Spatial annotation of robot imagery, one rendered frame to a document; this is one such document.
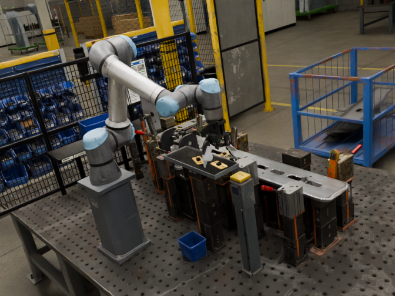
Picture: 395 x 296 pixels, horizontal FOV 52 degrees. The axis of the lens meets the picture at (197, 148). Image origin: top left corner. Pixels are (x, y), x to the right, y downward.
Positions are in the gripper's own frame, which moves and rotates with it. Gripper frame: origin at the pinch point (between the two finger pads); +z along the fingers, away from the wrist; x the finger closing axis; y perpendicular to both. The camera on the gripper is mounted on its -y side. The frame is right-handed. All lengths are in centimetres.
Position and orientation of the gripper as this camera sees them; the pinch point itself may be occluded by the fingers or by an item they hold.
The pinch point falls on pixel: (218, 161)
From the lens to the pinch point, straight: 170.1
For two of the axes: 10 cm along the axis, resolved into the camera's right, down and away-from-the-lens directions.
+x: 8.5, -3.2, 4.3
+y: 5.1, 2.5, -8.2
